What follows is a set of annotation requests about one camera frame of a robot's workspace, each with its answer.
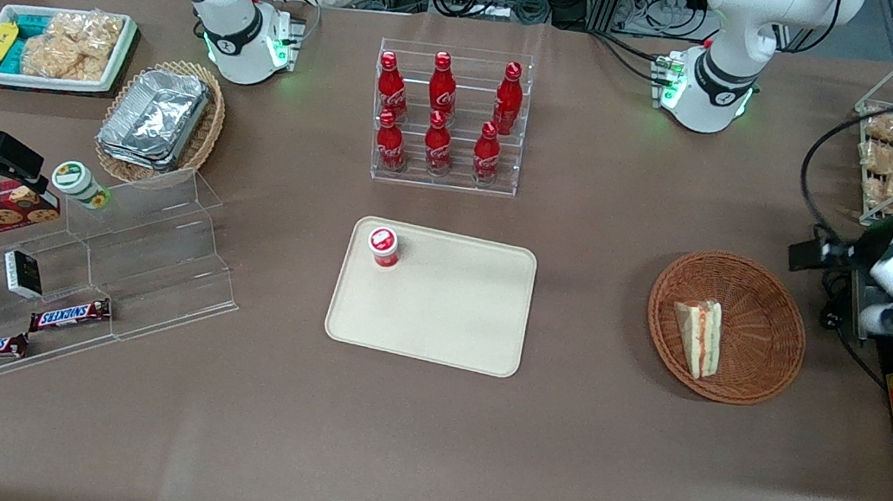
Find triangle sandwich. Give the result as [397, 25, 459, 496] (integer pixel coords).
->
[664, 294, 729, 382]

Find oval wicker basket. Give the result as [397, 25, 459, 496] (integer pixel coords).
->
[90, 50, 233, 197]

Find round brown wicker basket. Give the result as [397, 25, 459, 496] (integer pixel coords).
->
[637, 243, 818, 414]

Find beige plastic tray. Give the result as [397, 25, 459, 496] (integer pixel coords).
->
[320, 212, 542, 381]

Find green lid yogurt cup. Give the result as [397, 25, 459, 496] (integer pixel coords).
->
[48, 158, 115, 214]

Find small black box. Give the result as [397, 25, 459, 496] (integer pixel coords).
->
[0, 248, 50, 302]

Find teal snack package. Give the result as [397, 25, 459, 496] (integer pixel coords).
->
[0, 9, 54, 79]

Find bagged rice crackers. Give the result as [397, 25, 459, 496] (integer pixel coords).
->
[19, 3, 127, 89]

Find stack of foil containers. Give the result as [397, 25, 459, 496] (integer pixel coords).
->
[93, 62, 215, 178]

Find wrapped bread pack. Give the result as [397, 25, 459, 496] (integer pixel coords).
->
[862, 109, 893, 145]
[858, 138, 893, 176]
[858, 170, 893, 216]

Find black plug block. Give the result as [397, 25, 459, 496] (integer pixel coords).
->
[787, 233, 858, 280]

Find clear acrylic step stand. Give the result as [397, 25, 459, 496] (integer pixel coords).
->
[0, 139, 258, 422]

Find red cola bottle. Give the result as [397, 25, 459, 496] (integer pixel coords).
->
[489, 60, 529, 138]
[469, 120, 507, 187]
[425, 49, 465, 125]
[420, 109, 459, 179]
[371, 50, 416, 124]
[370, 108, 414, 175]

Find small red yogurt cup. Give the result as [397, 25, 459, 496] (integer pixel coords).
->
[363, 224, 405, 272]

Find clear acrylic bottle rack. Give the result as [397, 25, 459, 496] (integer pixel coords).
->
[361, 35, 537, 201]

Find black looping cable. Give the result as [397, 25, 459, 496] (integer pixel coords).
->
[791, 79, 893, 254]

